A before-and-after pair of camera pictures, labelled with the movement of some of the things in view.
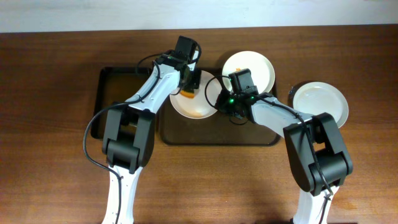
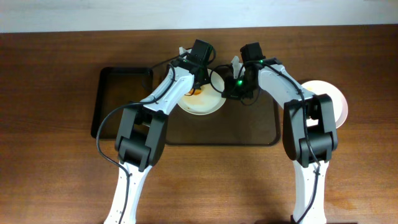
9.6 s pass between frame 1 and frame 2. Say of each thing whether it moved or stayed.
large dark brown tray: stayed
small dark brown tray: stayed
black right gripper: moved
